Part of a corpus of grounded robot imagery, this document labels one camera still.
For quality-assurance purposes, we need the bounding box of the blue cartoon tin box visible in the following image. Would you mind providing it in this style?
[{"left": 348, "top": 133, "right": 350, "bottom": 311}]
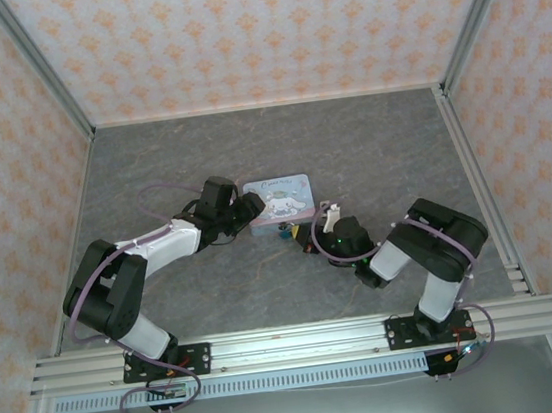
[{"left": 241, "top": 171, "right": 321, "bottom": 240}]

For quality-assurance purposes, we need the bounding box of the small circuit board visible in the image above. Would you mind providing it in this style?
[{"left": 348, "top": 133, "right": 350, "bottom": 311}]
[
  {"left": 149, "top": 382, "right": 189, "bottom": 403},
  {"left": 442, "top": 338, "right": 493, "bottom": 366}
]

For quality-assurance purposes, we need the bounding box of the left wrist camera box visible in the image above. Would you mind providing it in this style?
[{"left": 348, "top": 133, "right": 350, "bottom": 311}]
[{"left": 226, "top": 182, "right": 246, "bottom": 206}]

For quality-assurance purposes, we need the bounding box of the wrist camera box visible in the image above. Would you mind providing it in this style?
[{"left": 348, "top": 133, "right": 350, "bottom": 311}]
[
  {"left": 316, "top": 199, "right": 345, "bottom": 235},
  {"left": 226, "top": 182, "right": 246, "bottom": 206}
]

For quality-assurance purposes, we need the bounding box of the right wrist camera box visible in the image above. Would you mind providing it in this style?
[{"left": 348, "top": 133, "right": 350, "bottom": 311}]
[{"left": 316, "top": 199, "right": 345, "bottom": 235}]

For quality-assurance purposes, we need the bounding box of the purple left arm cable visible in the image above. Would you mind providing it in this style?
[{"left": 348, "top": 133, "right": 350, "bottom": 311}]
[{"left": 50, "top": 177, "right": 235, "bottom": 413}]

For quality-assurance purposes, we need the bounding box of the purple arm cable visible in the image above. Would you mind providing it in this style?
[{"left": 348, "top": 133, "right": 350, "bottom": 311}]
[
  {"left": 308, "top": 189, "right": 503, "bottom": 395},
  {"left": 50, "top": 177, "right": 235, "bottom": 413}
]

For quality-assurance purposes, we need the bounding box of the aluminium back rail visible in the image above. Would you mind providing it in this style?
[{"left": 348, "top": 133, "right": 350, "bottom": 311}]
[{"left": 89, "top": 78, "right": 446, "bottom": 131}]

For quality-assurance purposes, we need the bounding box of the aluminium front mounting rail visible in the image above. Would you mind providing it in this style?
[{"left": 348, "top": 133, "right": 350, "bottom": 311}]
[{"left": 25, "top": 294, "right": 552, "bottom": 400}]

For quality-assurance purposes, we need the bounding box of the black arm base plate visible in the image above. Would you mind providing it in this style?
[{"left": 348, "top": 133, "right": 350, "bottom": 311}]
[
  {"left": 119, "top": 341, "right": 215, "bottom": 386},
  {"left": 384, "top": 308, "right": 476, "bottom": 354}
]

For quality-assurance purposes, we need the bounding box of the white slotted cable duct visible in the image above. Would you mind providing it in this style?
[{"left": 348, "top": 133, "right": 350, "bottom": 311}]
[{"left": 51, "top": 349, "right": 446, "bottom": 413}]

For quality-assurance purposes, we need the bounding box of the aluminium side rail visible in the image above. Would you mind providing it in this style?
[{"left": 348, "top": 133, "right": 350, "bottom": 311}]
[
  {"left": 434, "top": 78, "right": 541, "bottom": 307},
  {"left": 23, "top": 130, "right": 123, "bottom": 359}
]

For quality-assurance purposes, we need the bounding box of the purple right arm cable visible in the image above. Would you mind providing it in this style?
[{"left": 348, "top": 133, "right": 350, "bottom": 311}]
[{"left": 308, "top": 189, "right": 503, "bottom": 395}]

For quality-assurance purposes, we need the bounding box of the aluminium corner post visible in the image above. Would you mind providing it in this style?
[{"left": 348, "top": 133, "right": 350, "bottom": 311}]
[
  {"left": 0, "top": 0, "right": 99, "bottom": 154},
  {"left": 429, "top": 0, "right": 542, "bottom": 99}
]

